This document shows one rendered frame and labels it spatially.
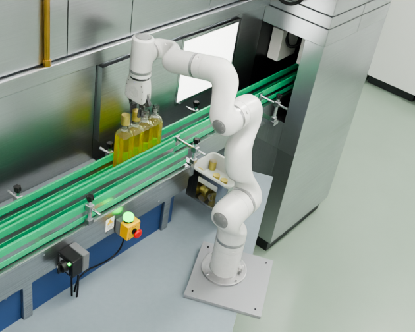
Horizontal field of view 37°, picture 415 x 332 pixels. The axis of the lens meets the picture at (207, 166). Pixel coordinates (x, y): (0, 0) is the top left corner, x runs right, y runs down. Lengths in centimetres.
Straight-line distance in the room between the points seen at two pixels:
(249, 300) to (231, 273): 13
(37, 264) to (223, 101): 86
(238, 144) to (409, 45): 398
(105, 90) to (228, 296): 96
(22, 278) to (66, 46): 83
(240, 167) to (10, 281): 88
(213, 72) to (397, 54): 410
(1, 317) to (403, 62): 461
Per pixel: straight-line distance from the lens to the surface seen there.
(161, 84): 277
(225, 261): 252
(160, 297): 253
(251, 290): 260
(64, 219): 227
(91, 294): 252
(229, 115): 208
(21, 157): 241
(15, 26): 215
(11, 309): 238
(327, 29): 314
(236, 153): 221
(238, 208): 230
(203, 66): 215
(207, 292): 255
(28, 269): 227
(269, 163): 358
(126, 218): 245
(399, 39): 606
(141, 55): 234
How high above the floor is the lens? 261
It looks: 35 degrees down
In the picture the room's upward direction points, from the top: 10 degrees clockwise
